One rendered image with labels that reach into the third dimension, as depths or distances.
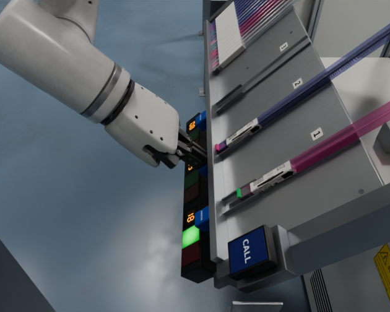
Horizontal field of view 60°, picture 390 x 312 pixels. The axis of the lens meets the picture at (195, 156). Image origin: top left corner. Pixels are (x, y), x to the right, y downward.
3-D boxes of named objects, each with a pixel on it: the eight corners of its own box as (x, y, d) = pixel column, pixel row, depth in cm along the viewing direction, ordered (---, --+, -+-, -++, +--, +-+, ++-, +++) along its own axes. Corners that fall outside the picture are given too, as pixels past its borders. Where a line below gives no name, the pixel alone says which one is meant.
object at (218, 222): (248, 279, 43) (209, 260, 40) (221, 41, 90) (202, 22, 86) (255, 276, 43) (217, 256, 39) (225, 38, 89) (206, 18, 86)
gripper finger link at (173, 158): (130, 127, 47) (153, 122, 52) (160, 174, 46) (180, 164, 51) (135, 122, 46) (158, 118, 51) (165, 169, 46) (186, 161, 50)
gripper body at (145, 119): (101, 91, 52) (158, 130, 57) (86, 136, 45) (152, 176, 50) (131, 60, 48) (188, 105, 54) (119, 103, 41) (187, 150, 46)
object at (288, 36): (242, 269, 41) (225, 260, 40) (218, 31, 88) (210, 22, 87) (397, 203, 32) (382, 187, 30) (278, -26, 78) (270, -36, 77)
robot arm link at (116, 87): (88, 87, 51) (104, 99, 52) (72, 125, 44) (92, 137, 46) (120, 50, 46) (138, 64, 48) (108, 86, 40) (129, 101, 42)
